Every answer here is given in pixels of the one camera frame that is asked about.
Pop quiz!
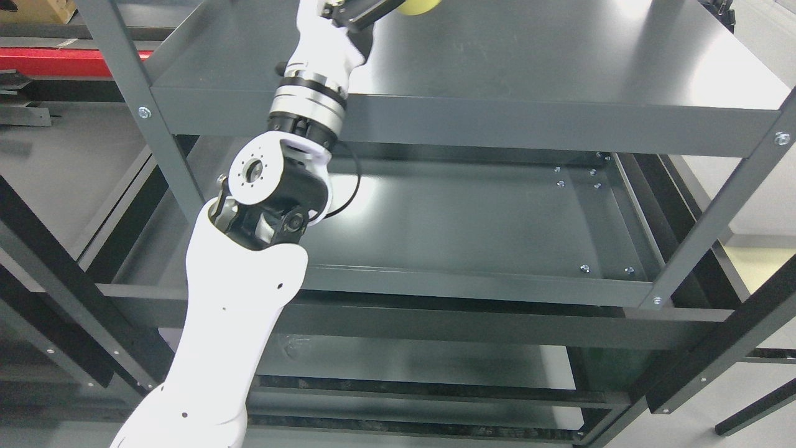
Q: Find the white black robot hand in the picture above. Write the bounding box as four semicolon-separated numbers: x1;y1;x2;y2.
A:
282;1;404;91

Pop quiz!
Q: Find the yellow plastic cup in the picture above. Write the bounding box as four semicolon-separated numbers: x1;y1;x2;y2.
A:
397;0;441;16

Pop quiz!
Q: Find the dark grey metal shelf rack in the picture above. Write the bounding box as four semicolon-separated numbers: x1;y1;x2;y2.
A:
2;1;794;447

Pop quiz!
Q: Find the red metal beam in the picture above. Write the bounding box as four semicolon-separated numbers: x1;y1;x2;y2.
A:
0;49;153;78

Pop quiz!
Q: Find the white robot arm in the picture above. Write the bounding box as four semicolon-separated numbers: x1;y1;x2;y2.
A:
111;58;358;447

